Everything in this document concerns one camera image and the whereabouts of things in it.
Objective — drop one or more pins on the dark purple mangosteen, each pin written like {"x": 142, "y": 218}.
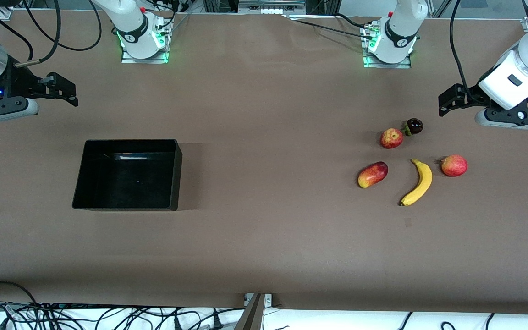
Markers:
{"x": 414, "y": 125}

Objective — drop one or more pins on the red yellow mango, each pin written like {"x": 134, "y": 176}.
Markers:
{"x": 372, "y": 174}

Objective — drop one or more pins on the black plastic box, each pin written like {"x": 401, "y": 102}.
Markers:
{"x": 126, "y": 183}

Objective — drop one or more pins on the red yellow apple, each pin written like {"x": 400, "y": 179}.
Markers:
{"x": 391, "y": 138}

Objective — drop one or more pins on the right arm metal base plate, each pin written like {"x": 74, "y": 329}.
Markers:
{"x": 129, "y": 59}

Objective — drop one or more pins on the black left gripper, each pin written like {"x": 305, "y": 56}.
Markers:
{"x": 469, "y": 95}

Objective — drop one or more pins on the brown table cover sheet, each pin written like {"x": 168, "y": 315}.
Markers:
{"x": 245, "y": 252}

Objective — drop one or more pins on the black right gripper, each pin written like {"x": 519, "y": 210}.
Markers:
{"x": 22, "y": 82}

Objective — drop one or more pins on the grey camera pole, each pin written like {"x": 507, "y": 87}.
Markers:
{"x": 251, "y": 316}

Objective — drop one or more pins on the small metal edge bracket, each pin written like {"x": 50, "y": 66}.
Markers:
{"x": 268, "y": 299}

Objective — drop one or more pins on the yellow banana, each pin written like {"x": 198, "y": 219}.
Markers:
{"x": 423, "y": 181}

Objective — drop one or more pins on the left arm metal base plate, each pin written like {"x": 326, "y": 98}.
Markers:
{"x": 404, "y": 65}

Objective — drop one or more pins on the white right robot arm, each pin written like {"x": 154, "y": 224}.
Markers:
{"x": 129, "y": 18}

